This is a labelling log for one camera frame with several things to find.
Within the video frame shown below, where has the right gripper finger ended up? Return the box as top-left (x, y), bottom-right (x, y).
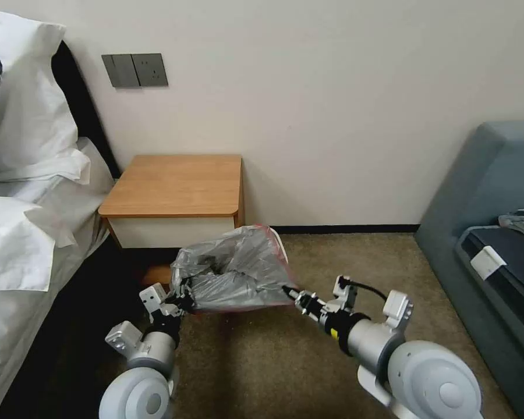
top-left (281, 285), bottom-right (320, 307)
top-left (291, 298), bottom-right (316, 317)

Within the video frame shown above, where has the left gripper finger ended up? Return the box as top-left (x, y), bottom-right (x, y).
top-left (179, 284), bottom-right (201, 313)
top-left (163, 293), bottom-right (187, 316)

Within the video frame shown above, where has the grey translucent garbage bag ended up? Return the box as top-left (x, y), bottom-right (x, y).
top-left (170, 223), bottom-right (305, 316)

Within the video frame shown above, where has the black baseboard strip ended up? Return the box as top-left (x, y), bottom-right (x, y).
top-left (267, 223), bottom-right (423, 235)

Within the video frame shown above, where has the black bed base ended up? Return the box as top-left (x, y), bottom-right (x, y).
top-left (0, 226), bottom-right (175, 419)

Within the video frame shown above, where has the wooden nightstand with white drawer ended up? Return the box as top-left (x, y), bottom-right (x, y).
top-left (97, 153), bottom-right (246, 285)

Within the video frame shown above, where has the white bed sheet mattress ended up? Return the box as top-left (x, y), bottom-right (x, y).
top-left (0, 136), bottom-right (115, 419)

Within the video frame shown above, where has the small white box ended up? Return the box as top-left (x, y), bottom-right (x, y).
top-left (470, 245), bottom-right (507, 281)

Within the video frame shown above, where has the white duvet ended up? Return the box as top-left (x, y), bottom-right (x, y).
top-left (0, 196), bottom-right (76, 294)

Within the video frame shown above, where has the dark blue seat cushion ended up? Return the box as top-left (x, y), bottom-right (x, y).
top-left (455, 223), bottom-right (524, 320)

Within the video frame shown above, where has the teal upholstered sofa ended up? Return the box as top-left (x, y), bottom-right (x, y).
top-left (413, 120), bottom-right (524, 419)

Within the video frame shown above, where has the black headboard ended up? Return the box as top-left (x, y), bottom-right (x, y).
top-left (50, 39), bottom-right (124, 180)

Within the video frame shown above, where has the large white pillow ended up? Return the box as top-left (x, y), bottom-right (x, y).
top-left (0, 10), bottom-right (92, 183)

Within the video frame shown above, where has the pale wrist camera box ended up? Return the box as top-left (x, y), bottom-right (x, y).
top-left (331, 275), bottom-right (359, 313)
top-left (139, 282), bottom-right (172, 324)

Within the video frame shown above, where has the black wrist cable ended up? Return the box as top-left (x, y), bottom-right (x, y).
top-left (348, 280), bottom-right (388, 303)

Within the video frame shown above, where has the grey wall socket panel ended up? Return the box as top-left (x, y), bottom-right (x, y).
top-left (130, 52), bottom-right (170, 88)

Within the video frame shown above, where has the grey wall switch panel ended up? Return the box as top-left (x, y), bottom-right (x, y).
top-left (101, 54), bottom-right (134, 89)

